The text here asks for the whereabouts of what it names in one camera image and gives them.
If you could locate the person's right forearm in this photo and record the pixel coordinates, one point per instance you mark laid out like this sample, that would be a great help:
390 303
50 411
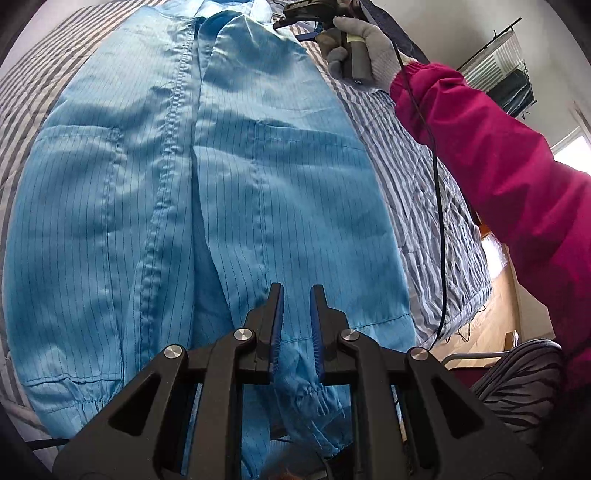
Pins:
485 152

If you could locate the person's leg in striped pants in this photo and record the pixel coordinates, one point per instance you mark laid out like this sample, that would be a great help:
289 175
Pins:
521 378

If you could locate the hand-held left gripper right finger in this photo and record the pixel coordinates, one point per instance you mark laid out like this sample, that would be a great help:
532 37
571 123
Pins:
317 323

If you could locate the dark blue cloth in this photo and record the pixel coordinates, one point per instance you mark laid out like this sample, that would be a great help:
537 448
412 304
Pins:
390 26

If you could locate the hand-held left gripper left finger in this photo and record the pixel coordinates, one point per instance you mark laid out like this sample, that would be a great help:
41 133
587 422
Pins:
277 323

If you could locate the person's right hand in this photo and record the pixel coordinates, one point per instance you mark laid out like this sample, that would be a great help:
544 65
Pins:
378 41

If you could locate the blue pinstriped work coat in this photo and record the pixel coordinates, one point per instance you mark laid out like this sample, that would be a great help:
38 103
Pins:
115 207

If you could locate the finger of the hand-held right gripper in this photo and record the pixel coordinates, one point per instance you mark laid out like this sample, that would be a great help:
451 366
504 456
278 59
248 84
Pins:
300 10

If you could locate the grey striped bed sheet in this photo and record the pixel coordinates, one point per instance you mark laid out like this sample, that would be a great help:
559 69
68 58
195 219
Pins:
415 194

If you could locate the grey metal frame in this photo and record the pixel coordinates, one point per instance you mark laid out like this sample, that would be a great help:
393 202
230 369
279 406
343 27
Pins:
471 359

